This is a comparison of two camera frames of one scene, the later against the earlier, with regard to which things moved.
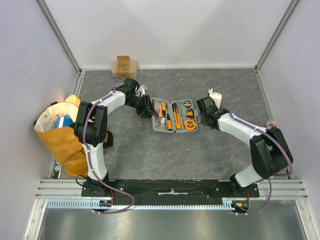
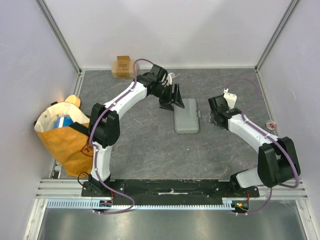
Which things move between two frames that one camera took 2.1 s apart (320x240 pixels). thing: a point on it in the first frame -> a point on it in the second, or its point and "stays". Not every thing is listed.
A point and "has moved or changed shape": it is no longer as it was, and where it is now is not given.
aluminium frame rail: [279, 189] stays
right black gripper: [202, 120] -> [215, 120]
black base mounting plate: [173, 191] stays
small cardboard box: [123, 67] stays
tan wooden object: [74, 99] stays
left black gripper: [147, 110] -> [175, 97]
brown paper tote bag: [61, 143] stays
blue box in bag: [63, 121] stays
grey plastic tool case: [180, 116] has moved or changed shape
